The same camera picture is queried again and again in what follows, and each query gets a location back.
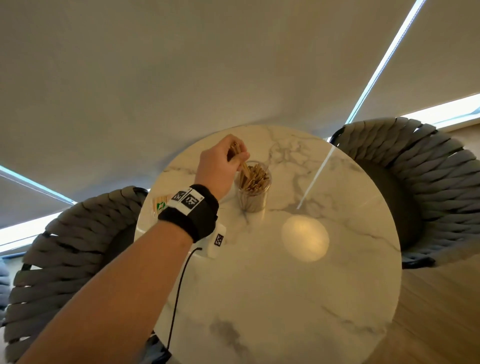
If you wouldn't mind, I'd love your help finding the person's left hand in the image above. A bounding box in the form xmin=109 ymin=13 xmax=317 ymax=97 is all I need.
xmin=194 ymin=134 xmax=251 ymax=202

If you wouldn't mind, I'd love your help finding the person's left forearm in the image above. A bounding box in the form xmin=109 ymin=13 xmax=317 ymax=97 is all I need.
xmin=17 ymin=220 xmax=194 ymax=364

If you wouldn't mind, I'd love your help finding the bunch of wooden sticks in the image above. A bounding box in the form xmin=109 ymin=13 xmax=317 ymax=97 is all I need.
xmin=239 ymin=163 xmax=271 ymax=196

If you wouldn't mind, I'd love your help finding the clear plastic jar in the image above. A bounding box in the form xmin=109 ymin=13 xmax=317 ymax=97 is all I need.
xmin=234 ymin=160 xmax=273 ymax=214

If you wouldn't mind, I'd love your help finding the black wristband with marker tags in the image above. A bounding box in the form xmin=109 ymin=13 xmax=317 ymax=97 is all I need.
xmin=157 ymin=184 xmax=220 ymax=244

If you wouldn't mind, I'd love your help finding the small toothpick packet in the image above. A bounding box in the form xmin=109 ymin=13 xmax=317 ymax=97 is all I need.
xmin=151 ymin=194 xmax=174 ymax=219

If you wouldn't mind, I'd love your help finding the white roller blind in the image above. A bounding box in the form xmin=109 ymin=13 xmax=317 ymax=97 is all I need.
xmin=352 ymin=0 xmax=480 ymax=124
xmin=0 ymin=173 xmax=76 ymax=230
xmin=0 ymin=0 xmax=418 ymax=205

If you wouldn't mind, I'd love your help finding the white wrist camera unit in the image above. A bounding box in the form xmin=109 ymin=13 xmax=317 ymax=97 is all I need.
xmin=188 ymin=223 xmax=227 ymax=260

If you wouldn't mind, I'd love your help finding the black cable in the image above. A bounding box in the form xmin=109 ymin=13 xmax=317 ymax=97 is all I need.
xmin=166 ymin=247 xmax=203 ymax=352

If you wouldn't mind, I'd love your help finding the grey woven rope chair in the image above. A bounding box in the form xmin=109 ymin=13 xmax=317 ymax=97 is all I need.
xmin=3 ymin=186 xmax=151 ymax=364
xmin=329 ymin=116 xmax=480 ymax=270

